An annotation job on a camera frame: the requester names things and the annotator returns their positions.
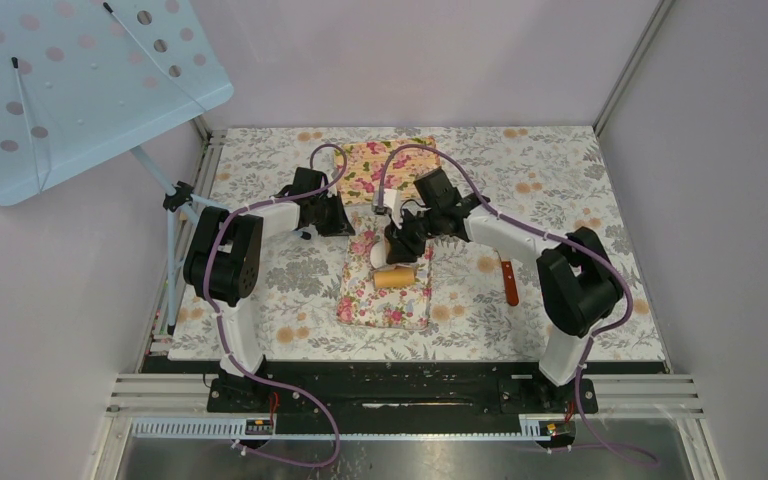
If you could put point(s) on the light blue perforated music stand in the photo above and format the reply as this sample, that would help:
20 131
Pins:
81 83

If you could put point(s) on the wooden dough roller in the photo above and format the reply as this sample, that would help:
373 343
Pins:
395 277

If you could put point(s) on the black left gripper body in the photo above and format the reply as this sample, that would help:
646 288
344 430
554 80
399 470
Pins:
328 218

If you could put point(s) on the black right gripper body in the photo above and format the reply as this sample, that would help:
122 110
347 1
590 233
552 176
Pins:
412 236

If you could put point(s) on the yellow floral rectangular tray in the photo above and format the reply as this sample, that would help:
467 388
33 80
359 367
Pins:
366 160

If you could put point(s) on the white slotted cable duct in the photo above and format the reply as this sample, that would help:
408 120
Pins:
255 429

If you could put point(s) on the red handled metal scraper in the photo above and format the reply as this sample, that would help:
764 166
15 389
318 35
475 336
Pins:
509 280

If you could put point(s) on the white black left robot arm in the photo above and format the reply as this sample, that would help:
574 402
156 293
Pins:
224 257

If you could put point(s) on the white dough ball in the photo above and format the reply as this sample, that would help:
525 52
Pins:
378 255

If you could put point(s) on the floral grey table mat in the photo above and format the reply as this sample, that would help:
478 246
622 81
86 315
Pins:
553 177

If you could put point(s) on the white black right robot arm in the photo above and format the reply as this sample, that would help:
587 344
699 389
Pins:
578 285

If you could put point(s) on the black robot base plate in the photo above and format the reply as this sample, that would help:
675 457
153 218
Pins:
392 397

